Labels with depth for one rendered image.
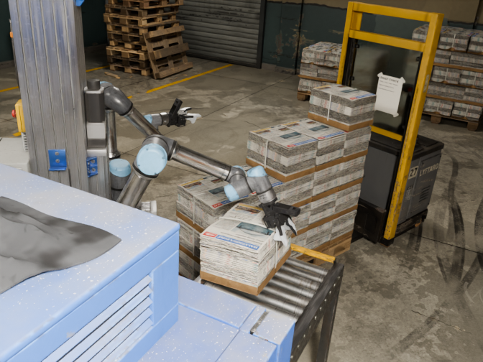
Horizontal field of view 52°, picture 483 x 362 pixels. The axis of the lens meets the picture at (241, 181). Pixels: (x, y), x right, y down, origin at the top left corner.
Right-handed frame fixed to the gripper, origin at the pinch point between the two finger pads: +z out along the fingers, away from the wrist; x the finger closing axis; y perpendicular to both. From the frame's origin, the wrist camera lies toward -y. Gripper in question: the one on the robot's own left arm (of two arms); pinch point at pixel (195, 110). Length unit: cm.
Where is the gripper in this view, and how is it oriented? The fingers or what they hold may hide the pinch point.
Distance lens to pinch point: 307.9
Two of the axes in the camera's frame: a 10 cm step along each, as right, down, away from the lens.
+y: -1.4, 8.5, 5.1
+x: 5.7, 5.0, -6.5
